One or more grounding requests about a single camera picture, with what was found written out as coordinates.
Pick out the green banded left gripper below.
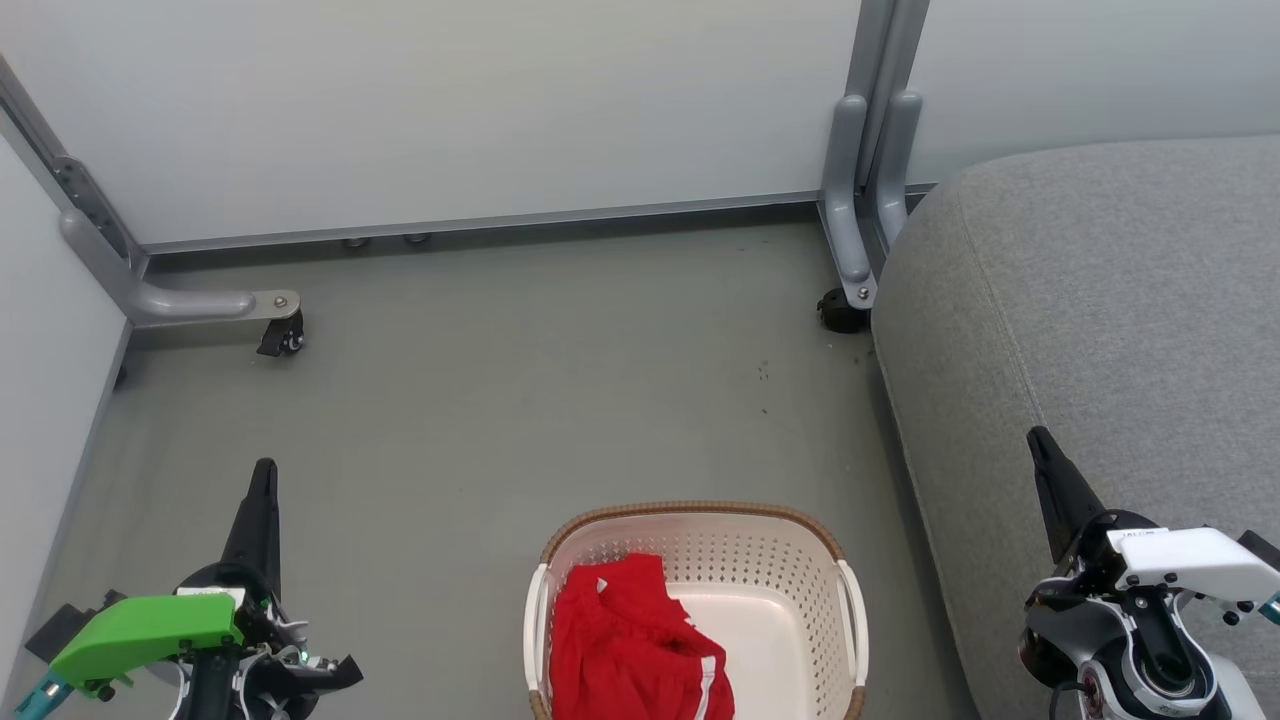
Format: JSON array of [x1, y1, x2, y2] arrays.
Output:
[[48, 458, 287, 695]]

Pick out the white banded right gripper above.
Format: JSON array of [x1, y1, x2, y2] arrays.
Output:
[[1026, 426, 1280, 609]]

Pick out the red shorts with white trim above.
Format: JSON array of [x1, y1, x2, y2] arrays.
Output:
[[548, 553, 737, 720]]

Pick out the grey fabric sofa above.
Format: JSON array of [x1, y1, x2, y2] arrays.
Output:
[[871, 134, 1280, 720]]

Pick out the black caster wheel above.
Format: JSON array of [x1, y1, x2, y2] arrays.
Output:
[[256, 309, 306, 359], [817, 288, 870, 335]]

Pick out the grey partition foot with plate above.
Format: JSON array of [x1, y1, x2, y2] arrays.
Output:
[[0, 58, 302, 331]]

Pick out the white basket with brown rim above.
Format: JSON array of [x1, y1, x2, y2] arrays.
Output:
[[523, 501, 870, 720]]

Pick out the grey double partition foot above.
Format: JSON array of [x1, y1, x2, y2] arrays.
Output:
[[819, 0, 931, 311]]

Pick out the teal left camera cable plug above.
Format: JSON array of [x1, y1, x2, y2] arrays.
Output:
[[10, 672, 74, 720]]

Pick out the grey partition base rail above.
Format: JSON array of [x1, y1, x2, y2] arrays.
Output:
[[138, 190, 827, 257]]

